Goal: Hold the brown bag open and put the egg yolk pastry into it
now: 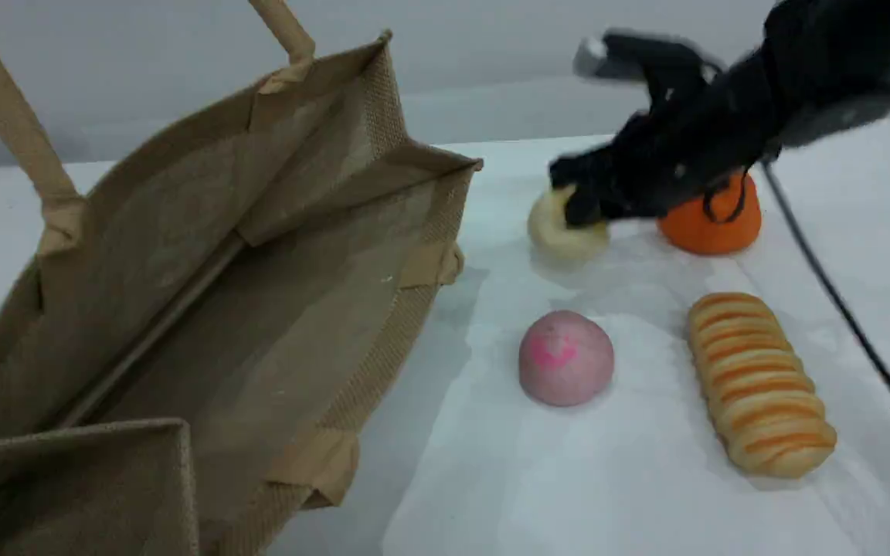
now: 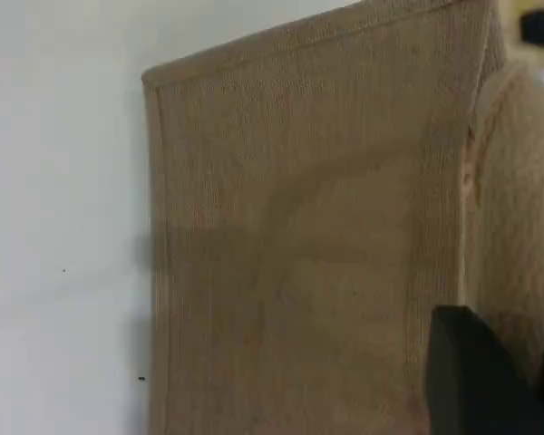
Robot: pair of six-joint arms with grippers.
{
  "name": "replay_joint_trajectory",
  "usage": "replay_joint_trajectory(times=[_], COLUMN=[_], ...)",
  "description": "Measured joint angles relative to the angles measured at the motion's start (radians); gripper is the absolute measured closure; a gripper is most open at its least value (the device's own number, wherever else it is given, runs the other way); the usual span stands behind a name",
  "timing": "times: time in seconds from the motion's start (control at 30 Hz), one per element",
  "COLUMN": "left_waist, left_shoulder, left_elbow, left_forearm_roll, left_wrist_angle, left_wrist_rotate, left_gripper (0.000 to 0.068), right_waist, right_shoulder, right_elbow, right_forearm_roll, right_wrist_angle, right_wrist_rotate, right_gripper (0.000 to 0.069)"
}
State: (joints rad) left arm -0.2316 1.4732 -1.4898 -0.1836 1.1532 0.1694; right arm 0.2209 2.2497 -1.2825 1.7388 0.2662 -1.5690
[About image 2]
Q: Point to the brown jute tote bag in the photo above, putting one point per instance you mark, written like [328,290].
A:
[299,226]

